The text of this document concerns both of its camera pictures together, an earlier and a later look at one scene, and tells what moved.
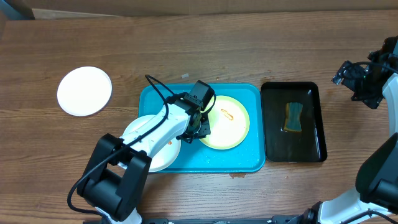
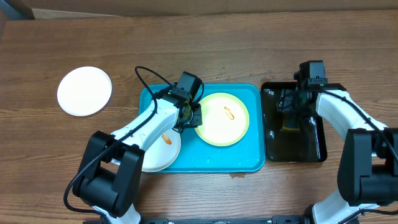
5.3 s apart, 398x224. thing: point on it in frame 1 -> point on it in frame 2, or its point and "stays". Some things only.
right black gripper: [347, 77] -> [286, 104]
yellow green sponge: [293, 112] stays
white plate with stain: [84, 91] stays
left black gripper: [205, 130] -> [198, 120]
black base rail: [287, 220] stays
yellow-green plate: [229, 124] stays
